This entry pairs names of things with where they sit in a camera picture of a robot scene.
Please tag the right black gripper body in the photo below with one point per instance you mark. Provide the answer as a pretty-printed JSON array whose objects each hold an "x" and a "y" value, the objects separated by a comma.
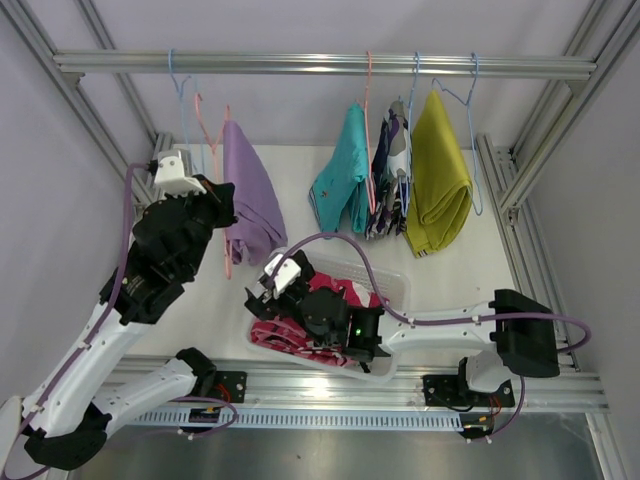
[{"x": 291, "y": 300}]

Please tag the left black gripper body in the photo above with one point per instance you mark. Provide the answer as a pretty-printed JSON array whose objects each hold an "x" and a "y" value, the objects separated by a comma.
[{"x": 202, "y": 210}]

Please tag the pink camouflage trousers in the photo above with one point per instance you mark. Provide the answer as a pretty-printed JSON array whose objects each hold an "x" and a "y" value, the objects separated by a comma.
[{"x": 346, "y": 335}]

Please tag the pink wire hanger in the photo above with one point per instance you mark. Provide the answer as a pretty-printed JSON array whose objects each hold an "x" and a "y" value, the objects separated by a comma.
[
  {"x": 218, "y": 177},
  {"x": 370, "y": 186}
]

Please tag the lilac purple trousers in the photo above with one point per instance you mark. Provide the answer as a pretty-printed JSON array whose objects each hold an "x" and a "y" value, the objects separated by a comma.
[{"x": 260, "y": 226}]

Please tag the light blue wire hanger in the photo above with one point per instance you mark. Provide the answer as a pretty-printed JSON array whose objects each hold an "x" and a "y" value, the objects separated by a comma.
[{"x": 184, "y": 84}]

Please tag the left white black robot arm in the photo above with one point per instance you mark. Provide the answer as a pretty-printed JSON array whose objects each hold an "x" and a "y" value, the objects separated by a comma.
[{"x": 70, "y": 418}]

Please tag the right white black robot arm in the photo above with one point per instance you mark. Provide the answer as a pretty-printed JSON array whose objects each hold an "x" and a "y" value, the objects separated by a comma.
[{"x": 510, "y": 335}]

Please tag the teal trousers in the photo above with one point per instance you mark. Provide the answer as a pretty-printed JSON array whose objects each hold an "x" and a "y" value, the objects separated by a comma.
[{"x": 341, "y": 187}]

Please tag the purple white patterned trousers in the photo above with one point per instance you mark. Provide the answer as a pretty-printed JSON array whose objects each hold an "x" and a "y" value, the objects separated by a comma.
[{"x": 391, "y": 174}]

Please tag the olive yellow trousers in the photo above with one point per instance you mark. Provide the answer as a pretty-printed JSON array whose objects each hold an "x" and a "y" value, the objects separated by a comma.
[{"x": 441, "y": 190}]

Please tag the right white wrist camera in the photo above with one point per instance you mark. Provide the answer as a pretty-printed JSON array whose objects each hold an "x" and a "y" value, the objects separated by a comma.
[{"x": 276, "y": 277}]

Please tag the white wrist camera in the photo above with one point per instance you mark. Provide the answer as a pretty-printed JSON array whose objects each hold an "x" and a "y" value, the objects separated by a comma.
[
  {"x": 276, "y": 277},
  {"x": 172, "y": 173}
]

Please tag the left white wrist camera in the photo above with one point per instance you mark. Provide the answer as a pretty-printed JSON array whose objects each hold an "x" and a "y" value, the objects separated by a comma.
[{"x": 172, "y": 173}]

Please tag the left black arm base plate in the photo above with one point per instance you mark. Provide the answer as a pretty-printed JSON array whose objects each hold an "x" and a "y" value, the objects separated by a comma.
[{"x": 230, "y": 386}]

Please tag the white slotted cable duct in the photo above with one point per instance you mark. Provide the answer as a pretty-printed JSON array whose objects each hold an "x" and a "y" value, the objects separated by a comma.
[{"x": 174, "y": 417}]

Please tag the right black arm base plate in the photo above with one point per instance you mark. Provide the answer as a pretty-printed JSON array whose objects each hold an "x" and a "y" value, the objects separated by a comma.
[{"x": 451, "y": 392}]

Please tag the aluminium hanging rail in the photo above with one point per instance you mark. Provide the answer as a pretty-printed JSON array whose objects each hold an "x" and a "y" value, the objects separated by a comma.
[{"x": 200, "y": 62}]

